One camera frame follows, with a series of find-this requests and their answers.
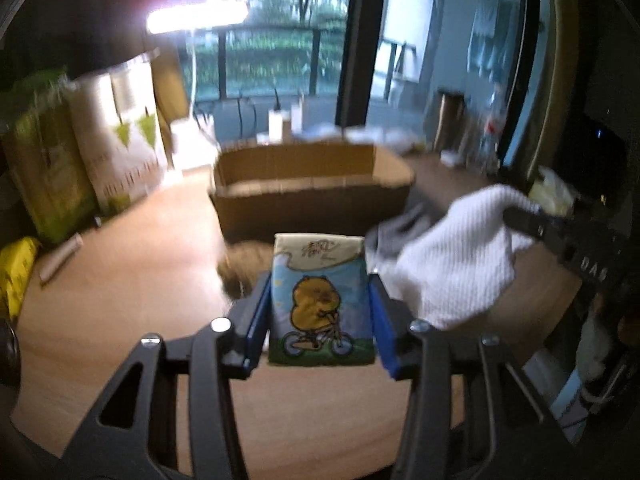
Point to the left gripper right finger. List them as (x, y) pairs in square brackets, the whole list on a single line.
[(472, 413)]

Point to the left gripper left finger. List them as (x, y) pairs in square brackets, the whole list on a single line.
[(130, 432)]

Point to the white towel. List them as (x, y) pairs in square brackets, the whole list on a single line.
[(461, 266)]

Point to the brown plush toy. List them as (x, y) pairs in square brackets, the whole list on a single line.
[(240, 267)]

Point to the cartoon tissue pack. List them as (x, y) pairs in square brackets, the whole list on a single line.
[(320, 307)]

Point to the grey dotted glove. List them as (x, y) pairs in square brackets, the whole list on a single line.
[(391, 236)]

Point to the yellow package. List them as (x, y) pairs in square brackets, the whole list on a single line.
[(17, 261)]

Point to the white wipes package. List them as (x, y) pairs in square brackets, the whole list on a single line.
[(398, 140)]

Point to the hanging blue towel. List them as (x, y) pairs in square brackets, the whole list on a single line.
[(492, 41)]

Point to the cardboard box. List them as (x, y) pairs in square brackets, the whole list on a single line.
[(338, 188)]

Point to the white desk lamp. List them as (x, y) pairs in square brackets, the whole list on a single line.
[(191, 141)]

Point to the paper cup package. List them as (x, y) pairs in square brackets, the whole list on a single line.
[(115, 122)]

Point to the green plastic package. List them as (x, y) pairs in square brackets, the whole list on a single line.
[(38, 139)]

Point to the white charger with black cable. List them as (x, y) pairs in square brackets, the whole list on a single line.
[(275, 119)]

